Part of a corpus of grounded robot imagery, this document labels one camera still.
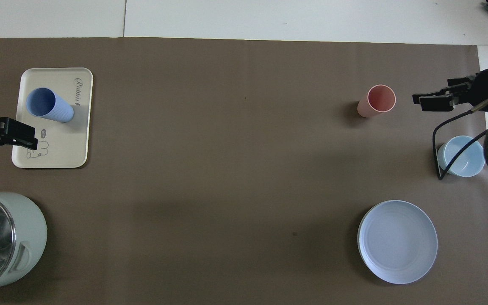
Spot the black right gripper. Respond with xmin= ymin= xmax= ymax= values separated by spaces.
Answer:
xmin=412 ymin=67 xmax=488 ymax=113

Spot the blue ribbed cup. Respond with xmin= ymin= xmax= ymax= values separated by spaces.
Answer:
xmin=25 ymin=87 xmax=75 ymax=124

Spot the pink cup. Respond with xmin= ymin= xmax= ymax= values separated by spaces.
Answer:
xmin=357 ymin=84 xmax=397 ymax=119

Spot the cream tray with rabbit print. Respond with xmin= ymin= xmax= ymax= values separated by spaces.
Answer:
xmin=11 ymin=67 xmax=94 ymax=169

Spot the light blue bowl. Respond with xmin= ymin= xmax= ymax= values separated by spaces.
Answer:
xmin=436 ymin=135 xmax=486 ymax=177

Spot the mint green cooking pot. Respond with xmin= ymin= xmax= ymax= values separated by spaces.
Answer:
xmin=0 ymin=192 xmax=48 ymax=296

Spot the lavender blue plate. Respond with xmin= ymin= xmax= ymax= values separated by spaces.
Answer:
xmin=357 ymin=214 xmax=380 ymax=277
xmin=358 ymin=200 xmax=438 ymax=285

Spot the brown table mat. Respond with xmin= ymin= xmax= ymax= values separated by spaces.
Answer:
xmin=0 ymin=37 xmax=488 ymax=305

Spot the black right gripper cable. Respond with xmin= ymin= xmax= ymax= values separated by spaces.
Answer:
xmin=433 ymin=97 xmax=488 ymax=180

